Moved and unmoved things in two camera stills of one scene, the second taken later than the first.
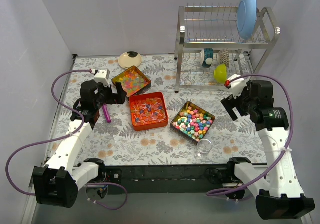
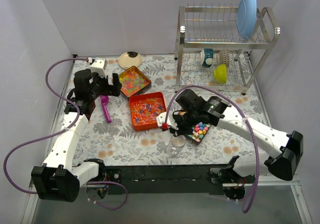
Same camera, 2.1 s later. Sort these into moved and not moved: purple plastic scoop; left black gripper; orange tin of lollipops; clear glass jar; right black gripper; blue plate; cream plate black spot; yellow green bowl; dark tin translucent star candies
Moved: right black gripper; clear glass jar; left black gripper
Not moved: blue plate; cream plate black spot; yellow green bowl; purple plastic scoop; orange tin of lollipops; dark tin translucent star candies
